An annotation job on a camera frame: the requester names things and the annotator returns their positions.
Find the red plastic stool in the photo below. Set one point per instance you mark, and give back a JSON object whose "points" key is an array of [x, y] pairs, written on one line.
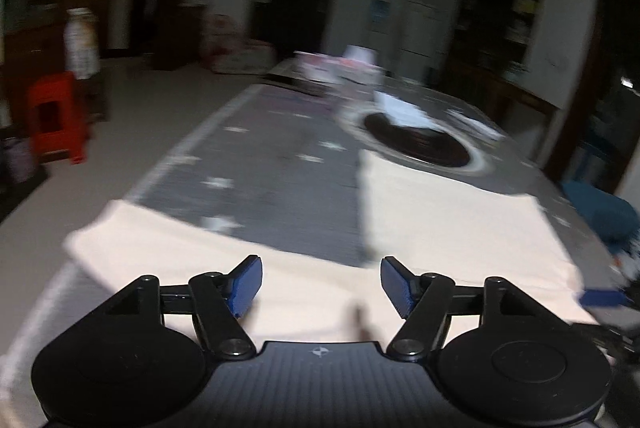
{"points": [[55, 118]]}

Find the blue chair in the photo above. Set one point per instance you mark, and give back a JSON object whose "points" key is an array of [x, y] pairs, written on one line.
{"points": [[597, 210]]}

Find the dark wooden display cabinet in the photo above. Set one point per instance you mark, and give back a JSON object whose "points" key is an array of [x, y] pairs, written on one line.
{"points": [[480, 23]]}

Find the white refrigerator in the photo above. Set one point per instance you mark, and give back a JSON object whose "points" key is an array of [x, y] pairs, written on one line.
{"points": [[425, 33]]}

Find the white crumpled cloth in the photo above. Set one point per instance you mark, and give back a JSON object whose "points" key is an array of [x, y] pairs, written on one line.
{"points": [[405, 111]]}

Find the wooden glass-shelf cabinet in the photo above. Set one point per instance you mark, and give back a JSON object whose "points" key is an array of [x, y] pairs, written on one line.
{"points": [[35, 43]]}

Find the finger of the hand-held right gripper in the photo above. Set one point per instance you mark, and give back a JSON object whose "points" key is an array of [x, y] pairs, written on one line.
{"points": [[602, 298]]}

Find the polka-dot play tent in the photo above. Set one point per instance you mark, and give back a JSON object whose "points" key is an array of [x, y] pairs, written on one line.
{"points": [[240, 53]]}

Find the purple patterned trash bin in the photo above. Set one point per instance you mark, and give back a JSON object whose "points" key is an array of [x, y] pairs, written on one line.
{"points": [[19, 161]]}

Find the black smartphone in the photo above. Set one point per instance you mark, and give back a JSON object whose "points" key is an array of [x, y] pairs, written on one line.
{"points": [[295, 86]]}

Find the wooden side table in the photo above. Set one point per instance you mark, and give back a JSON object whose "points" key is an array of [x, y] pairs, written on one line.
{"points": [[515, 96]]}

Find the white and pink tissue box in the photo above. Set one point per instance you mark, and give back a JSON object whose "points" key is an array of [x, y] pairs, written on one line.
{"points": [[362, 66]]}

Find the small wooden stool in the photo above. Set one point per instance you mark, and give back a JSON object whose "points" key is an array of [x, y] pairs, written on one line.
{"points": [[97, 98]]}

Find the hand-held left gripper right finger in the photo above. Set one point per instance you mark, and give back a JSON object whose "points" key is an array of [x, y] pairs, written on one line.
{"points": [[397, 283]]}

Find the cream long-sleeve garment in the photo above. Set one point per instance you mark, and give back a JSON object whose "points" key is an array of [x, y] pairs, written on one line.
{"points": [[450, 233]]}

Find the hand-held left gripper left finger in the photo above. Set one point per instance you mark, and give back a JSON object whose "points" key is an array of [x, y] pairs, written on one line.
{"points": [[247, 283]]}

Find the printed paper bag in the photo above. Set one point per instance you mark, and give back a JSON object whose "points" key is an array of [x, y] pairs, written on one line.
{"points": [[81, 43]]}

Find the round built-in black hotplate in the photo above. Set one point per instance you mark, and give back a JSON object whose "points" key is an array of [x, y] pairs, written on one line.
{"points": [[430, 148]]}

